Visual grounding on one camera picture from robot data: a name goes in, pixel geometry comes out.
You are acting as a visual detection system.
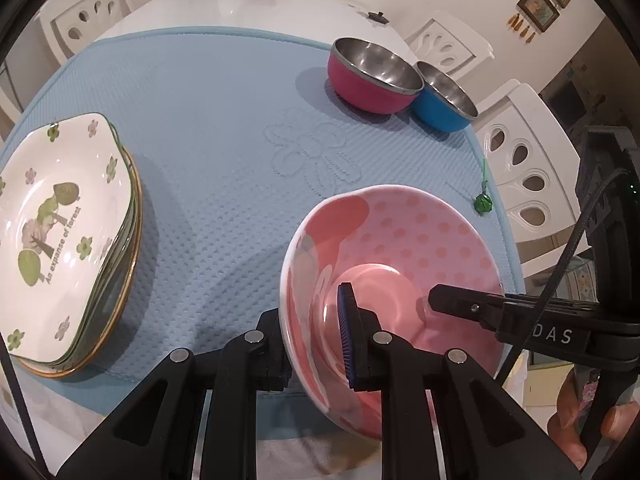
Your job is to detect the pink cartoon bowl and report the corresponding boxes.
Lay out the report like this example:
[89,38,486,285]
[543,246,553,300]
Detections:
[279,185,506,440]

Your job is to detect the person's right hand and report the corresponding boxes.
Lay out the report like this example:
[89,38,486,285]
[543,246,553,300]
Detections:
[547,371,640,467]

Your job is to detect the blue steel bowl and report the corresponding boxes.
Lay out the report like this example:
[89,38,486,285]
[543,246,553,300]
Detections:
[411,61,479,133]

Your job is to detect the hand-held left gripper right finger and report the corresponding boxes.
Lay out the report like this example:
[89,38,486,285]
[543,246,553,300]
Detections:
[336,282,583,480]

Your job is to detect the hanging yellow tassels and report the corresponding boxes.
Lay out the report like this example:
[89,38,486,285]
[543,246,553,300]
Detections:
[506,12,537,43]

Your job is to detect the small green tag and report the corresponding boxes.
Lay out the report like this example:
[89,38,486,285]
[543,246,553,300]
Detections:
[474,157,493,217]

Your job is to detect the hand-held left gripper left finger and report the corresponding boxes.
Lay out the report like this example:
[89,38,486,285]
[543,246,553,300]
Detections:
[55,308,292,480]

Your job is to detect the thin black cable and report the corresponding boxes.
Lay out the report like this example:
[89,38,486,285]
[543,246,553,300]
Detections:
[0,332,48,478]
[497,167,632,386]

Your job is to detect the white carved dining chair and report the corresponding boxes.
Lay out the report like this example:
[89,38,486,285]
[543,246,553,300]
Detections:
[39,0,133,66]
[475,80,591,281]
[405,10,493,66]

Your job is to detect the pink steel bowl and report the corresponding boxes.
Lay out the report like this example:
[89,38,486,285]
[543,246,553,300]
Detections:
[327,37,425,114]

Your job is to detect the light blue quilted mat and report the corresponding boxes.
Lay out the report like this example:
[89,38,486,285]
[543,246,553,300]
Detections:
[0,26,526,401]

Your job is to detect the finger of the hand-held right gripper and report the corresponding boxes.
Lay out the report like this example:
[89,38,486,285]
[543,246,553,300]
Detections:
[428,283,507,332]

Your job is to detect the square floral white plate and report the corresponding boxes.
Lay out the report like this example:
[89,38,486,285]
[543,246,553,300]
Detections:
[50,125,141,368]
[0,112,138,366]

